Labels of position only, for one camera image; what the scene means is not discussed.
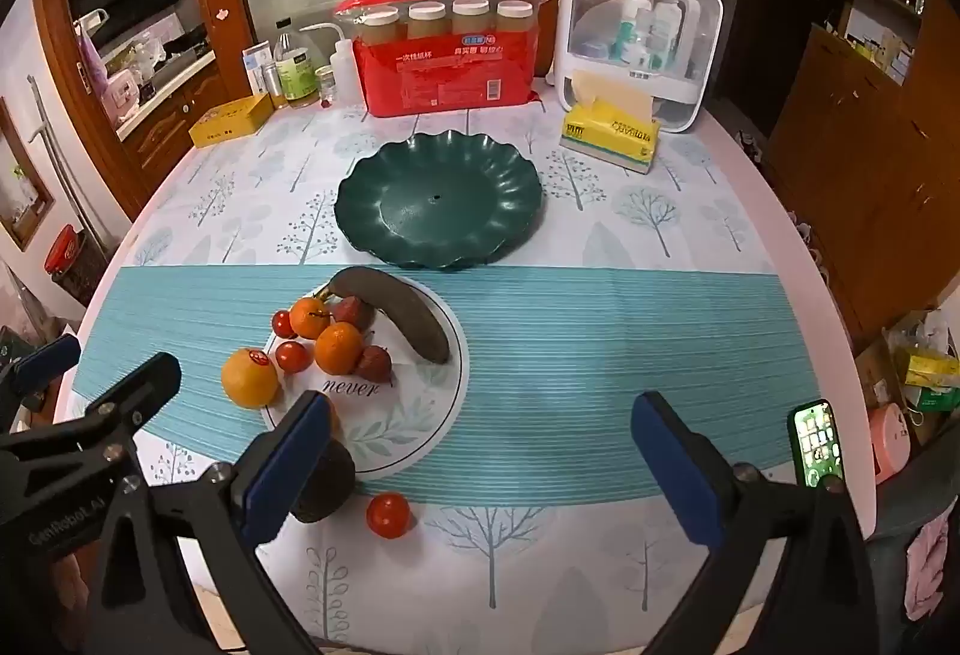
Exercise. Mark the small glass jar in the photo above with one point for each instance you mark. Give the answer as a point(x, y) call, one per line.
point(325, 86)

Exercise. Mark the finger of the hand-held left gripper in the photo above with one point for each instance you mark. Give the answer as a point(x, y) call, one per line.
point(127, 400)
point(45, 358)

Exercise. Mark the red box of jars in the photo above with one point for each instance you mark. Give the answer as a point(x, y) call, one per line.
point(442, 77)

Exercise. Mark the red cherry tomato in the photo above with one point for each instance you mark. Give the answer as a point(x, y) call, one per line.
point(283, 323)
point(388, 515)
point(292, 355)

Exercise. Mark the pink cloth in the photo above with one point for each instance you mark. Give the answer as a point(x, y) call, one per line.
point(928, 565)

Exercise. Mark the white lid jar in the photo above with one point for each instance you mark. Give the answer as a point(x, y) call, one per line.
point(514, 17)
point(470, 18)
point(381, 28)
point(426, 23)

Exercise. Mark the wooden shelf cabinet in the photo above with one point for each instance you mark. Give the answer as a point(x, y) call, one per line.
point(862, 160)

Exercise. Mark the flat yellow box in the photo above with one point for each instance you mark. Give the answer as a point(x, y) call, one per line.
point(225, 122)

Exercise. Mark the smartphone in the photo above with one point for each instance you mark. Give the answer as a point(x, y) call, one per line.
point(816, 441)

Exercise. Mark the large orange with sticker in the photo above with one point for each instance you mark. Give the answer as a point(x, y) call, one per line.
point(247, 386)

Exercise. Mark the dark green scalloped plate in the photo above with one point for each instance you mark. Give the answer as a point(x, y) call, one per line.
point(439, 205)

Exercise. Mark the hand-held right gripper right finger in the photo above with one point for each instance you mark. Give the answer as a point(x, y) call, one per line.
point(675, 475)

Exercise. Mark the glass bottle green label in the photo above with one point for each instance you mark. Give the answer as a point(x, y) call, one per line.
point(295, 73)

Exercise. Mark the brown coconut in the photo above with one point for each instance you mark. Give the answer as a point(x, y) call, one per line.
point(330, 482)

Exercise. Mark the teal cosmetic bottle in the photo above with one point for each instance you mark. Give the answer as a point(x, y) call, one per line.
point(634, 32)

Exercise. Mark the yellow packet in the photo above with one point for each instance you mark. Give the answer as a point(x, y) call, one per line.
point(934, 381)

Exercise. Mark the red bin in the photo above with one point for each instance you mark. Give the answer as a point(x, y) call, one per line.
point(67, 257)

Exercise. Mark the wooden kitchen cabinet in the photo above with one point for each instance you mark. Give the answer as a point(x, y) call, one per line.
point(161, 130)

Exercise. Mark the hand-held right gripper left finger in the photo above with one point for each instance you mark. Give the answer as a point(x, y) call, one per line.
point(281, 475)

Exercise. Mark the tangerine with stem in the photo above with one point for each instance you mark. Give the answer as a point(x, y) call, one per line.
point(307, 319)

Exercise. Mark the red lychee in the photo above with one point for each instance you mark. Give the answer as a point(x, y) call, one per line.
point(373, 364)
point(354, 313)

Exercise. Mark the small white blue box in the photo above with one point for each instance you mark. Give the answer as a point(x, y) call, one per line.
point(259, 66)

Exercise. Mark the pink round container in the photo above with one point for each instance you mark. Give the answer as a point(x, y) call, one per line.
point(891, 441)

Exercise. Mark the tree print tablecloth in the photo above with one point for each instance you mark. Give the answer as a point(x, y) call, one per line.
point(262, 227)

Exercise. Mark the yellow tissue box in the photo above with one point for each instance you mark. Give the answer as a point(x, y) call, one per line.
point(607, 137)

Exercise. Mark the dark brown overripe banana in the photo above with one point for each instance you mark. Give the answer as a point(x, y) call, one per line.
point(405, 313)

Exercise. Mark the white squeeze bottle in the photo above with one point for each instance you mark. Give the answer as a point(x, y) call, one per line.
point(345, 73)

